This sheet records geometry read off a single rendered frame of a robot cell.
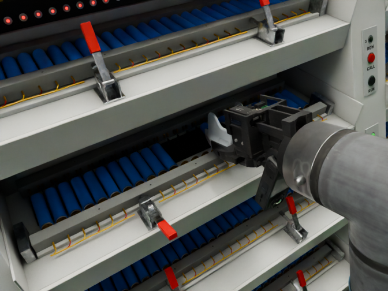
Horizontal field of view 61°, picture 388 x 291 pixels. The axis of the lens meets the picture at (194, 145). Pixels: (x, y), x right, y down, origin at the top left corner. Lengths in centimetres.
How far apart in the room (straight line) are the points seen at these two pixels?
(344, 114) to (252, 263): 34
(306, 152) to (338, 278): 56
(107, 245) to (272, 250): 33
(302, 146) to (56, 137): 28
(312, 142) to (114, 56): 28
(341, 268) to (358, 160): 60
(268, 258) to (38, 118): 47
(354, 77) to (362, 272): 39
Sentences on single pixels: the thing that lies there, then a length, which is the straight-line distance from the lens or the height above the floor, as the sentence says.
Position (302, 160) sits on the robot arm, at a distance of 37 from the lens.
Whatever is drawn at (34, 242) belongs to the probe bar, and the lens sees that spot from 50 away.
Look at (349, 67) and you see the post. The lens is 67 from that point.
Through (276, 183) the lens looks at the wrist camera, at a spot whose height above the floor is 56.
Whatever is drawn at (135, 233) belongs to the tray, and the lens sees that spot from 49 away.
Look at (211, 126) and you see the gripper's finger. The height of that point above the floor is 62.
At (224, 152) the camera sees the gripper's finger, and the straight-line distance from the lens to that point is 48.
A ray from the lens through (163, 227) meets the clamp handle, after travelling 44.
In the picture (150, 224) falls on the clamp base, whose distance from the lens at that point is 48.
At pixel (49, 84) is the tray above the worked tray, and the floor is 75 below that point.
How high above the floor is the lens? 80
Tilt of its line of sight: 22 degrees down
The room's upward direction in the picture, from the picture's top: 14 degrees counter-clockwise
